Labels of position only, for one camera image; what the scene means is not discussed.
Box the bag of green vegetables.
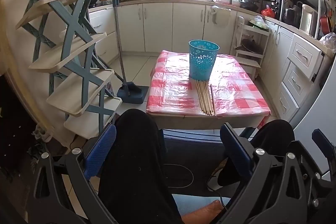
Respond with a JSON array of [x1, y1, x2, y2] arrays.
[[249, 15, 269, 30]]

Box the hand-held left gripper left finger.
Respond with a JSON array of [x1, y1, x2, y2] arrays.
[[26, 123, 117, 224]]

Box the dark floor mat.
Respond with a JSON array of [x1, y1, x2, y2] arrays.
[[161, 129, 252, 197]]

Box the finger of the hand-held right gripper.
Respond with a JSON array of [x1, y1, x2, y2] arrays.
[[312, 129, 336, 161], [287, 140, 328, 188]]

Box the clear plastic bag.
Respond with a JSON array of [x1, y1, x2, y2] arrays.
[[318, 32, 336, 53]]

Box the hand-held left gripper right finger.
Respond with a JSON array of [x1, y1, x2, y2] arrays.
[[220, 122, 314, 224]]

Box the person's right leg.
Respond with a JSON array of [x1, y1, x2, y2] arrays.
[[217, 119, 296, 187]]

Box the white counter shelf unit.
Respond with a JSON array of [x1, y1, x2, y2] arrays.
[[282, 0, 328, 39]]

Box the pale slippers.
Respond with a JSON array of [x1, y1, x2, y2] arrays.
[[34, 123, 54, 143]]

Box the tiered rack with cream trays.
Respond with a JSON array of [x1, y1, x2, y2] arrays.
[[13, 0, 123, 140]]

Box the kitchen countertop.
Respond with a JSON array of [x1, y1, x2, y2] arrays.
[[88, 0, 336, 55]]

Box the black wok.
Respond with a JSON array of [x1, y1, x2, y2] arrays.
[[241, 38, 264, 54]]

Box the single wooden chopstick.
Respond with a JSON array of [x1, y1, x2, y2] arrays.
[[209, 84, 217, 117]]

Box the bundle of wooden chopsticks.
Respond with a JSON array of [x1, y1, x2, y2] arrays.
[[196, 79, 213, 116]]

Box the person's right forearm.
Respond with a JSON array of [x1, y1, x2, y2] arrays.
[[181, 200, 223, 224]]

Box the person's leg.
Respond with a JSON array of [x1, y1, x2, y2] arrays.
[[217, 119, 296, 187], [98, 109, 184, 224]]

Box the white electric kettle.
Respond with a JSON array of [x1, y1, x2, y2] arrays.
[[299, 4, 319, 33]]

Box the red pot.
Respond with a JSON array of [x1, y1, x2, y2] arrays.
[[320, 15, 332, 33]]

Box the steel pot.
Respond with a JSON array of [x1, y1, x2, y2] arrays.
[[284, 5, 302, 26]]

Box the blue long-handled dustpan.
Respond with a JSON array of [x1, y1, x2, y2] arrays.
[[113, 0, 149, 104]]

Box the low wooden table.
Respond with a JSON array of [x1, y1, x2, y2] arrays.
[[150, 112, 265, 131]]

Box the red plastic bag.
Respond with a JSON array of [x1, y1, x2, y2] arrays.
[[261, 5, 276, 19]]

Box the cream window-side base cabinets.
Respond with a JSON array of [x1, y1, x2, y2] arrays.
[[115, 1, 238, 55]]

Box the person's left leg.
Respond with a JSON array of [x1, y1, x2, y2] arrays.
[[98, 109, 184, 224]]

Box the small white step rack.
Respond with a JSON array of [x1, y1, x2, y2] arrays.
[[230, 16, 271, 80]]

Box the cream hanging waste bin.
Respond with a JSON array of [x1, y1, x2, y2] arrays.
[[210, 5, 232, 28]]

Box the red checkered tablecloth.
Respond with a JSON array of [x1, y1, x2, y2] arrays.
[[145, 50, 271, 119]]

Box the black toaster oven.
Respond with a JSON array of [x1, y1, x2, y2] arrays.
[[262, 0, 283, 17]]

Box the blue perforated plastic basket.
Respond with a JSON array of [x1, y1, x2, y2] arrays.
[[188, 39, 220, 81]]

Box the cream stove-side drawer cabinet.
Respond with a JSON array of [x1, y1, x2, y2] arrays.
[[88, 5, 120, 63]]

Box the white panelled base cabinets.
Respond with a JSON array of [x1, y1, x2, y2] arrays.
[[260, 18, 324, 122]]

